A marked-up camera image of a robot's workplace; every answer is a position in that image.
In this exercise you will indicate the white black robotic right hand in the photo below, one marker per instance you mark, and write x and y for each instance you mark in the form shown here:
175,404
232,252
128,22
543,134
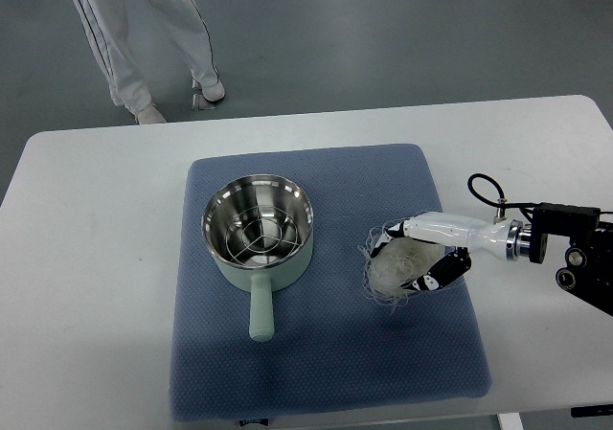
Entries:
463,234

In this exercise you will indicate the white vermicelli noodle nest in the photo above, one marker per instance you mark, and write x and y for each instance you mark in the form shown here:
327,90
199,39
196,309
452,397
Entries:
401,261

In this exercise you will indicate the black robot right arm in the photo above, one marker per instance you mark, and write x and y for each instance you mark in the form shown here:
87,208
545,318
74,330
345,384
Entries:
587,273

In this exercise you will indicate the mint green steel pot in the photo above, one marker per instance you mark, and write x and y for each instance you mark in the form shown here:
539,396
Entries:
260,282

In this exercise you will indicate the white table leg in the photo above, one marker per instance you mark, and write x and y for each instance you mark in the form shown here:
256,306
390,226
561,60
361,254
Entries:
510,421

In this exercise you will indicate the blue textured fabric mat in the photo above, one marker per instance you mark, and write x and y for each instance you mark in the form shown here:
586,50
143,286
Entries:
334,348

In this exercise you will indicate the lower metal floor plate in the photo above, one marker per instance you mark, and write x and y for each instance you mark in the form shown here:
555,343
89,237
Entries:
199,103

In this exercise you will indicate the person in white trousers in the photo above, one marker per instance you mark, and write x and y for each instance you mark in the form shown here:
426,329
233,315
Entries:
112,33

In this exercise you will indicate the round wire steaming rack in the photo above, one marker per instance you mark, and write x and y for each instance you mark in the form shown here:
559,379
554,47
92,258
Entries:
260,236

